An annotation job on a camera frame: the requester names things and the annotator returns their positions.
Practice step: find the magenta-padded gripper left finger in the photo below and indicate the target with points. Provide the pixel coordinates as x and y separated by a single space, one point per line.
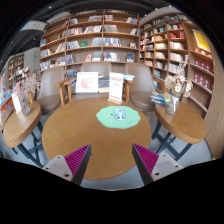
77 158

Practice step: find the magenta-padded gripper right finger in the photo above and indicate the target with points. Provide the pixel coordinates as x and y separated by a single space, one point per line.
146 158

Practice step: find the transparent computer mouse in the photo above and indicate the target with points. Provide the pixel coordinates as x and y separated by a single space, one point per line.
120 114

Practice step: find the green smiley mouse pad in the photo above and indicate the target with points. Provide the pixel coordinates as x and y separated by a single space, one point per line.
105 118

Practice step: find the round wooden side table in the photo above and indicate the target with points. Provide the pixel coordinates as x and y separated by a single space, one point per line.
181 126
20 128

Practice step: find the stack of colourful books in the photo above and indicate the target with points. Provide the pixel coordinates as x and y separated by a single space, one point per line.
160 98

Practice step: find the glass vase with dried flowers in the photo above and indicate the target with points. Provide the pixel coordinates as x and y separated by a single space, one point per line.
173 101
25 103

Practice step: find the brown padded wooden armchair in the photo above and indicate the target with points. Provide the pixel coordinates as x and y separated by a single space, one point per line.
141 93
50 90
96 66

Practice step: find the white framed floral picture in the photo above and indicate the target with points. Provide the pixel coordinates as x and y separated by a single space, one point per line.
87 82

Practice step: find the white sign on wooden base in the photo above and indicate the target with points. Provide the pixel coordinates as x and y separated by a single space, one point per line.
116 86

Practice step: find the dark blue book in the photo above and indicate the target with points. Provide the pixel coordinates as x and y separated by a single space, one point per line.
103 84

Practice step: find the small white card stand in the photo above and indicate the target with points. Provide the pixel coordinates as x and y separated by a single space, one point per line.
16 102

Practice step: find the stack of light blue books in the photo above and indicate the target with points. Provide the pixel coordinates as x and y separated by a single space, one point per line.
129 77

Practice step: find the distant wooden bookshelf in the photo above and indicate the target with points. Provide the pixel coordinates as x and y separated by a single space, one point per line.
16 68

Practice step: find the curved wooden bookshelf unit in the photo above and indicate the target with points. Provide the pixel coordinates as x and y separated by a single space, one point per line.
183 50

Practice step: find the wooden bookshelf unit with books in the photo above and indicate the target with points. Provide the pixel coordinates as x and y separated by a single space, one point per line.
90 36

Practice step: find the white hanging ceiling sign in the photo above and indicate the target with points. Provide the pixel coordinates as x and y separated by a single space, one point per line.
33 25

